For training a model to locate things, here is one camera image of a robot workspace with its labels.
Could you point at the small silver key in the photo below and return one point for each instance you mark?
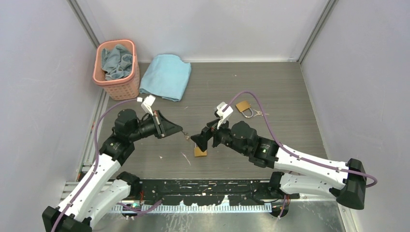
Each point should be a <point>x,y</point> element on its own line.
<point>186,135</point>

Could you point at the small keys on ring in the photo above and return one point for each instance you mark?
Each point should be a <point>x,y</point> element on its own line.
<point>258,113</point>

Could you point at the light blue folded towel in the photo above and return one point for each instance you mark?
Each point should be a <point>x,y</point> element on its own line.
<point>167,76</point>

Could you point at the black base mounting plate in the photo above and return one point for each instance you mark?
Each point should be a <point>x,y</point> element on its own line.
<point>205,192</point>

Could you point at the grey-blue cloth in basket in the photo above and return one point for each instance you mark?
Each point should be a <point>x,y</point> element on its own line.
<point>116,63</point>

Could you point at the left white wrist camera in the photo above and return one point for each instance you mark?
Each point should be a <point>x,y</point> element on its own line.
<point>146,104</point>

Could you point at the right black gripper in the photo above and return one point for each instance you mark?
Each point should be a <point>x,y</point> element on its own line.
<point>202,138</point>

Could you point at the pink plastic laundry basket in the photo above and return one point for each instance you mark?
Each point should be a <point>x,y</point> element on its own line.
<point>123,88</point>

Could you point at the aluminium rail frame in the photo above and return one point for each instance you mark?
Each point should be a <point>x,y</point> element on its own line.
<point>296,213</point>

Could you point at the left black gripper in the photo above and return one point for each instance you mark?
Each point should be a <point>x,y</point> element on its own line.
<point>163,127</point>

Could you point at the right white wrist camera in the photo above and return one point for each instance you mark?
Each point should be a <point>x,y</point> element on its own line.
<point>223,113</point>

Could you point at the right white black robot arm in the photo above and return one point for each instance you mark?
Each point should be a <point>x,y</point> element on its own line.
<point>297,172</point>

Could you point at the brass padlock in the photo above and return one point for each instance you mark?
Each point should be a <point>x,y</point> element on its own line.
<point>244,107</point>
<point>199,153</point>

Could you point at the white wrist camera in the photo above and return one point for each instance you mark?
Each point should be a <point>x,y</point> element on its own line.
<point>223,113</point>
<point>146,104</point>

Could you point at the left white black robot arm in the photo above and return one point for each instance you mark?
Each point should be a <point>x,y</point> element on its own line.
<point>86,205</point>

